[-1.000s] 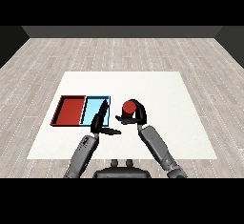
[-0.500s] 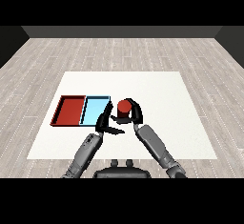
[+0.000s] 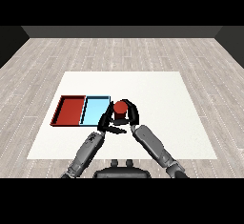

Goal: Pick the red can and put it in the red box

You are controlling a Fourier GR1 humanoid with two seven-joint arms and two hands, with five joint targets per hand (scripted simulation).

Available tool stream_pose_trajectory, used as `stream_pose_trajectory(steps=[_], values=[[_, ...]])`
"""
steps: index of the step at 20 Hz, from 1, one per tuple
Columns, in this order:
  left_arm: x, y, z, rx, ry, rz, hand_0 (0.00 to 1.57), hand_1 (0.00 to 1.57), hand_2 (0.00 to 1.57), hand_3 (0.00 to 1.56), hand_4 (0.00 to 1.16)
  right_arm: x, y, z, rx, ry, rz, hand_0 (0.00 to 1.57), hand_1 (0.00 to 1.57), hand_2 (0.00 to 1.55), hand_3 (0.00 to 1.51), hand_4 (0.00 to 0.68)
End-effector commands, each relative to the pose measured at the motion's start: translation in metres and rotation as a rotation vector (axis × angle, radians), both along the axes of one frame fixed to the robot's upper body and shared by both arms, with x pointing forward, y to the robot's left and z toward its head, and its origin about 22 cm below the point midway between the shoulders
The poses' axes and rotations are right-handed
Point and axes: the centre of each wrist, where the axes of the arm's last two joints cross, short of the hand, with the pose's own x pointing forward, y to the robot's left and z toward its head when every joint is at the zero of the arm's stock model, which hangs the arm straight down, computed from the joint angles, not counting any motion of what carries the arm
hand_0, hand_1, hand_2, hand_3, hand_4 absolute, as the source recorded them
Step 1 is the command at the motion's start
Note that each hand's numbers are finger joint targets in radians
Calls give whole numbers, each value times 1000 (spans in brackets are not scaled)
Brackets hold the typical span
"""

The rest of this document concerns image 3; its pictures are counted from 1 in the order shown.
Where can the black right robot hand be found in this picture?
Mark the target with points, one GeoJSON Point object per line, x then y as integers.
{"type": "Point", "coordinates": [133, 115]}

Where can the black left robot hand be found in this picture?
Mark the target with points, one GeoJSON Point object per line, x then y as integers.
{"type": "Point", "coordinates": [106, 123]}

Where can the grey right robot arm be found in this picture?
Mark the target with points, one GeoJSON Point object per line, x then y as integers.
{"type": "Point", "coordinates": [155, 148]}

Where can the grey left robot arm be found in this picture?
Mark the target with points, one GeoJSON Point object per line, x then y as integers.
{"type": "Point", "coordinates": [86, 151]}

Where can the small red can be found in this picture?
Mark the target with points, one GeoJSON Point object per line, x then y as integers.
{"type": "Point", "coordinates": [120, 109]}

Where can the light blue shallow open box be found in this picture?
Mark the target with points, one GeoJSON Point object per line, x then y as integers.
{"type": "Point", "coordinates": [94, 110]}

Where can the red shallow open box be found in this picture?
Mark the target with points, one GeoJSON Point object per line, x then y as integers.
{"type": "Point", "coordinates": [68, 110]}

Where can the dark grey robot body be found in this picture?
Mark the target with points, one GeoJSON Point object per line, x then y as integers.
{"type": "Point", "coordinates": [122, 172]}

